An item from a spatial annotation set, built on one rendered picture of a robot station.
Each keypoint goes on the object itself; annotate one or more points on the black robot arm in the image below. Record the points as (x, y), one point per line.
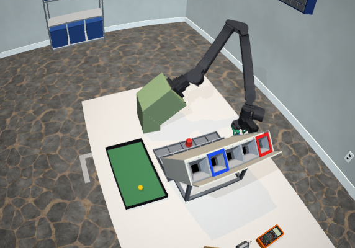
(196, 76)

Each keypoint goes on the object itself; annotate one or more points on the orange digital multimeter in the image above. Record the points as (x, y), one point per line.
(269, 236)

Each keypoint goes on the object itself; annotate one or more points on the red plug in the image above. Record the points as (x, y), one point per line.
(188, 142)

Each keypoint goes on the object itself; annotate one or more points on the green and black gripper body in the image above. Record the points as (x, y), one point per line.
(235, 124)

